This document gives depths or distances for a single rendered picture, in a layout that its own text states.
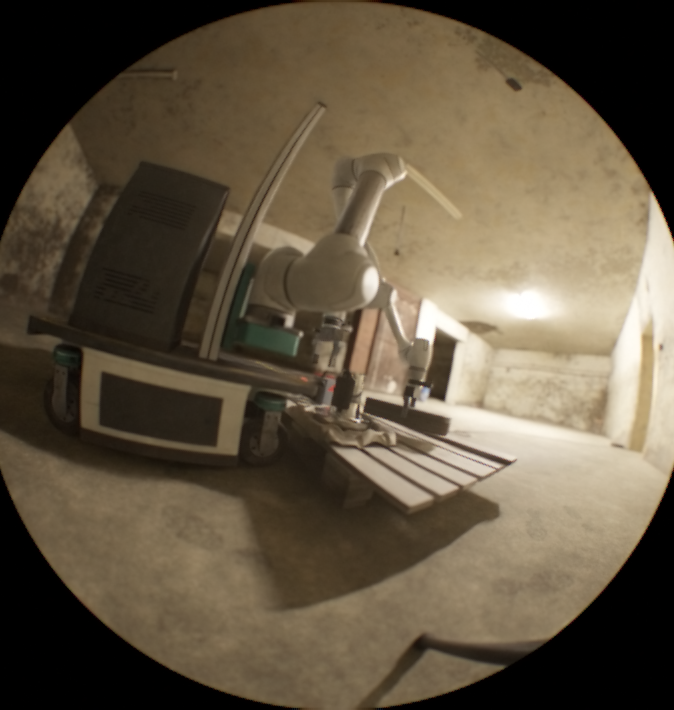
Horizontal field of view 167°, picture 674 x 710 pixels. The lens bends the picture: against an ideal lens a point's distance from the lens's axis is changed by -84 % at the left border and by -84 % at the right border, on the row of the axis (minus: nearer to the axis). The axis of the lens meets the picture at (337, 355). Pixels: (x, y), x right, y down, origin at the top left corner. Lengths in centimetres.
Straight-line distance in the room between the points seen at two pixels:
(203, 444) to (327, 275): 53
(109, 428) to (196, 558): 37
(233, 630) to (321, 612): 14
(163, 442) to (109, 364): 23
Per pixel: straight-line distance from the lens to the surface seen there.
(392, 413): 115
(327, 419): 92
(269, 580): 47
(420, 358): 113
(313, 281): 56
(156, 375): 60
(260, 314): 66
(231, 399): 62
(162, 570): 48
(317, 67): 277
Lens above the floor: 39
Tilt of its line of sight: 3 degrees up
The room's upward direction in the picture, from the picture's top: 13 degrees clockwise
